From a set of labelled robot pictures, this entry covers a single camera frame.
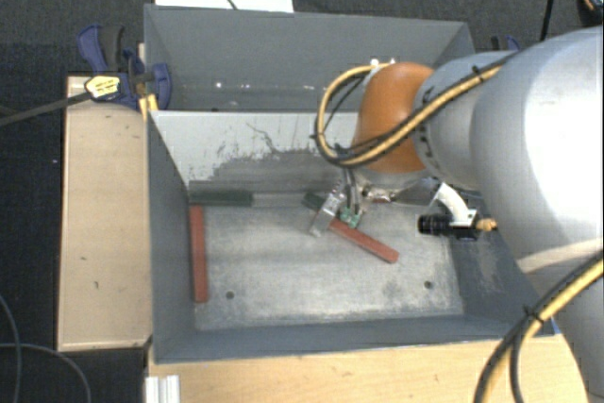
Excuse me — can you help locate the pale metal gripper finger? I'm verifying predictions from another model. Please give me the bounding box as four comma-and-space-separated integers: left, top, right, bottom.
308, 194, 335, 236
318, 197, 343, 239

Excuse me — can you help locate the dark green flat block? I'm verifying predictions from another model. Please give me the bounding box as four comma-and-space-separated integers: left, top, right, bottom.
188, 188, 255, 208
301, 192, 327, 211

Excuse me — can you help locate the red-brown flat block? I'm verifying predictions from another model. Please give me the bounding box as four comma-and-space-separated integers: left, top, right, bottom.
327, 219, 400, 265
188, 204, 210, 305

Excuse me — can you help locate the grey metal bin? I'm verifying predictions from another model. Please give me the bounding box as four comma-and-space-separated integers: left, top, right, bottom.
143, 3, 557, 365

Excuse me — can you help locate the pale wood board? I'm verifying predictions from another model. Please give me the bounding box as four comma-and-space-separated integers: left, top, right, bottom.
56, 75, 155, 353

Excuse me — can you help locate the black cylinder on white bracket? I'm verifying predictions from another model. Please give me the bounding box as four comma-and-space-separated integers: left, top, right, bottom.
417, 181, 499, 243

